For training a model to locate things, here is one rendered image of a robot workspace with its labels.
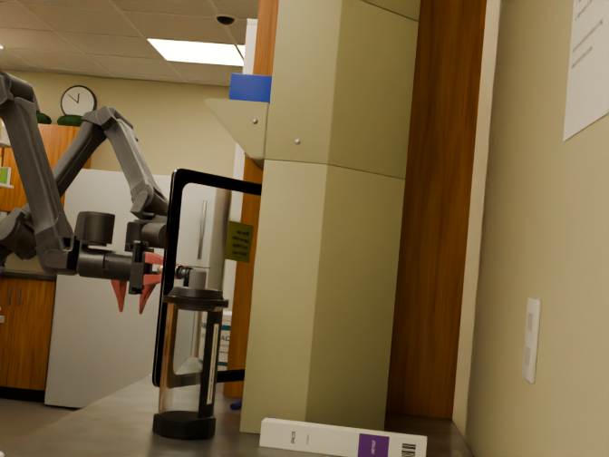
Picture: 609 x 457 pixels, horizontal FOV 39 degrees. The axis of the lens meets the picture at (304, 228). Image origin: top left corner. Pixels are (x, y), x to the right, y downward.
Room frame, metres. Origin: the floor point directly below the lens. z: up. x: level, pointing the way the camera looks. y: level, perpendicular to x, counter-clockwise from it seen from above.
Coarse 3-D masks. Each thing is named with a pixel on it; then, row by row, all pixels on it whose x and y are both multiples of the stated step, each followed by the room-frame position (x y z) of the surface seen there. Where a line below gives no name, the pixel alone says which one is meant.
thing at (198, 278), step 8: (192, 272) 1.43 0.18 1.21; (200, 272) 1.43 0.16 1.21; (192, 280) 1.43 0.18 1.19; (200, 280) 1.43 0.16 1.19; (176, 288) 1.42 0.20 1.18; (184, 288) 1.41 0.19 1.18; (192, 288) 1.41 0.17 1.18; (200, 288) 1.43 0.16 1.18; (208, 288) 1.46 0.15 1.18; (184, 296) 1.40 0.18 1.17; (192, 296) 1.40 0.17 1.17; (200, 296) 1.40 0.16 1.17; (208, 296) 1.41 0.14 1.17; (216, 296) 1.42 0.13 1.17
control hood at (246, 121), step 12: (216, 108) 1.51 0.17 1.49; (228, 108) 1.50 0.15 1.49; (240, 108) 1.50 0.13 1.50; (252, 108) 1.50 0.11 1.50; (264, 108) 1.50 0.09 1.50; (228, 120) 1.50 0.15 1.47; (240, 120) 1.50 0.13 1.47; (252, 120) 1.50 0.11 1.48; (264, 120) 1.50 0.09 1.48; (240, 132) 1.50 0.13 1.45; (252, 132) 1.50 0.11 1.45; (264, 132) 1.50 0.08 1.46; (240, 144) 1.50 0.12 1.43; (252, 144) 1.50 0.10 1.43; (264, 144) 1.50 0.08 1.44; (252, 156) 1.50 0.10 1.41; (264, 156) 1.50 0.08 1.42
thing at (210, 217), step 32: (192, 192) 1.60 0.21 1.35; (224, 192) 1.67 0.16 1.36; (192, 224) 1.61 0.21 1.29; (224, 224) 1.68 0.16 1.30; (256, 224) 1.76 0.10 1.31; (192, 256) 1.61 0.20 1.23; (224, 256) 1.69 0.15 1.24; (160, 288) 1.56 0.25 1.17; (224, 288) 1.69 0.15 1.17; (224, 320) 1.70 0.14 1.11; (224, 352) 1.71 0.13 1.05
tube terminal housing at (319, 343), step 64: (320, 0) 1.49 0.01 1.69; (320, 64) 1.49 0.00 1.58; (384, 64) 1.57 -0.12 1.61; (320, 128) 1.49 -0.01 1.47; (384, 128) 1.58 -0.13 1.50; (320, 192) 1.49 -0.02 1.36; (384, 192) 1.59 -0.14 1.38; (256, 256) 1.50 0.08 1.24; (320, 256) 1.49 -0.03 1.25; (384, 256) 1.60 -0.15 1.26; (256, 320) 1.50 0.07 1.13; (320, 320) 1.50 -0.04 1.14; (384, 320) 1.61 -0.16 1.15; (256, 384) 1.50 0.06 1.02; (320, 384) 1.51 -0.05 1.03; (384, 384) 1.61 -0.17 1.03
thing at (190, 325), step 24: (168, 312) 1.42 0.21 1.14; (192, 312) 1.40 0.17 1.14; (168, 336) 1.42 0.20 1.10; (192, 336) 1.40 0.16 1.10; (168, 360) 1.41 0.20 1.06; (192, 360) 1.40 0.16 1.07; (168, 384) 1.41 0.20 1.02; (192, 384) 1.40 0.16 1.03; (216, 384) 1.45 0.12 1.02; (168, 408) 1.40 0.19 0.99; (192, 408) 1.40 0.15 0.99
